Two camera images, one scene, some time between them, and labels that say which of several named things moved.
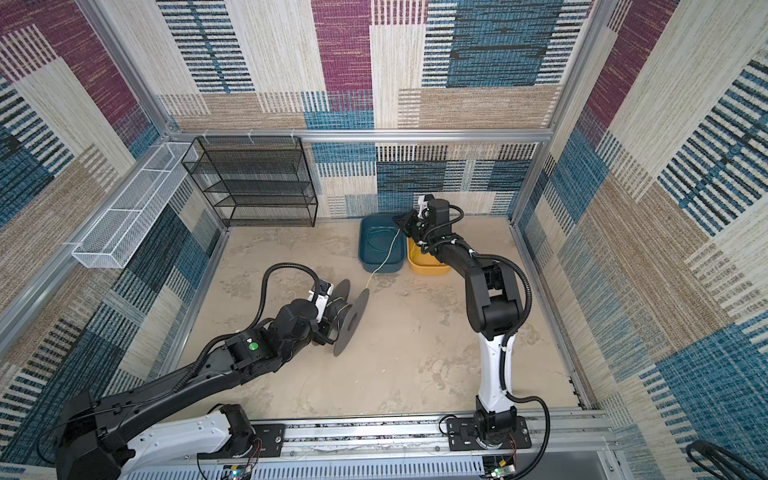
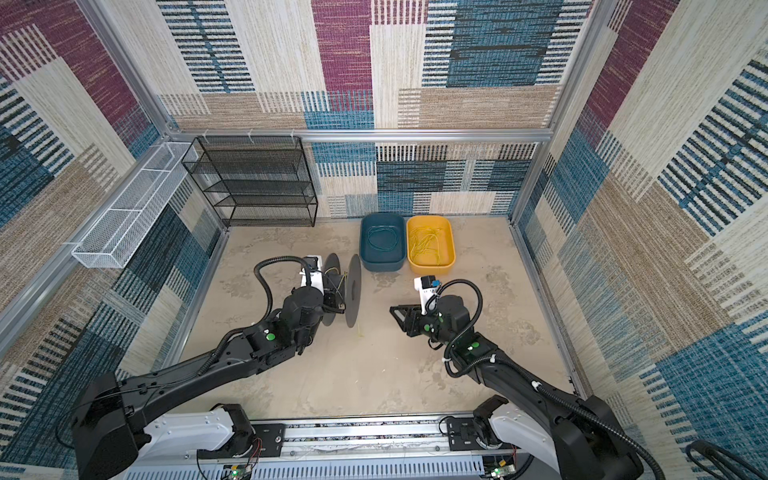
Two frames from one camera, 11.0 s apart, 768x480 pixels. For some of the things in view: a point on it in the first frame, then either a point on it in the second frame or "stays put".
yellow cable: x=384 y=259 -> x=358 y=326
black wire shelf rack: x=256 y=181 stays put
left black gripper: x=323 y=336 -> x=329 y=297
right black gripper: x=405 y=225 -> x=410 y=325
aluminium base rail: x=566 y=445 stays put
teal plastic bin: x=376 y=236 stays put
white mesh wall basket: x=112 y=242 stays put
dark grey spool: x=345 y=315 -> x=348 y=285
